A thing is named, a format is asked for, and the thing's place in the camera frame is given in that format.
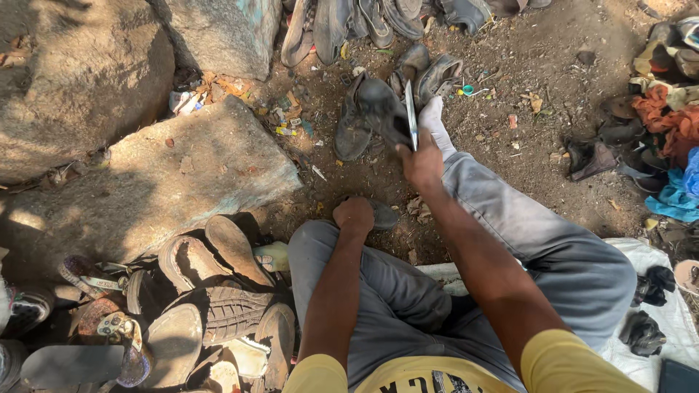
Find person's left hand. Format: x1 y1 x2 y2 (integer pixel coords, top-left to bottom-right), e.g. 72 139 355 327
332 196 376 237

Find person's right hand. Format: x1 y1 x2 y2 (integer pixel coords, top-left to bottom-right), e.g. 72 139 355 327
395 128 446 193

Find steel blade knife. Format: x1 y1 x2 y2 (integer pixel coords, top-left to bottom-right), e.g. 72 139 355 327
403 80 419 152

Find black shoe sole piece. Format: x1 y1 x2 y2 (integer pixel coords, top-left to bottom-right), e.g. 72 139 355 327
365 197 400 231

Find person's white sock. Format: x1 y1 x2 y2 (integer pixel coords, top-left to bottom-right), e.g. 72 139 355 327
418 96 457 160

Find worn black leather shoe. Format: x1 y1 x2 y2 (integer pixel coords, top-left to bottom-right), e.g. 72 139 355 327
333 72 414 162

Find dusty grey old shoe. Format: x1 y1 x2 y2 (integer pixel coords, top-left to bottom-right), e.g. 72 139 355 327
413 53 464 111
389 43 431 99

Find row of old shoes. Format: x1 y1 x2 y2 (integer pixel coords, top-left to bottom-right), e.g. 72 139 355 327
280 0 552 68

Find person's grey trousers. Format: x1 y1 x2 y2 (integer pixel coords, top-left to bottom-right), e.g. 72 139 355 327
288 151 638 393

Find pile of paper litter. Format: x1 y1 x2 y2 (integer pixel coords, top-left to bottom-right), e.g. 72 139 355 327
167 70 317 138

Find brown open shoe upper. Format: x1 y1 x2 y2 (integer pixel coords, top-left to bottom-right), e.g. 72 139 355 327
566 139 619 183

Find person's yellow shirt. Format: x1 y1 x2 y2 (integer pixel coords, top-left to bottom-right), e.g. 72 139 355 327
282 329 651 393

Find flat grey stone slab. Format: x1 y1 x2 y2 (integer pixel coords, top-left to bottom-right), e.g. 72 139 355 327
0 94 303 285

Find heap of worn shoe soles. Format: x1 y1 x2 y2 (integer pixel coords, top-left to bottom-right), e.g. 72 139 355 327
0 214 298 393

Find heap of cloth and shoes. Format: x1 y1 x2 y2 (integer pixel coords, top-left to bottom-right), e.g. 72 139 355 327
598 15 699 223

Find black leather scrap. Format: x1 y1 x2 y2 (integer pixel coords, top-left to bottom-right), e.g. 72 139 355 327
631 265 677 308
619 310 667 358

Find large round grey rock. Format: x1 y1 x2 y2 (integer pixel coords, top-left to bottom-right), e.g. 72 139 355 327
0 0 176 185

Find white woven sack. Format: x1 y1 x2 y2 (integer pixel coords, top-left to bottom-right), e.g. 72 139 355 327
418 237 699 393

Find dark flat case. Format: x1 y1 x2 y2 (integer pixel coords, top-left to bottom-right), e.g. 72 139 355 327
657 358 699 393

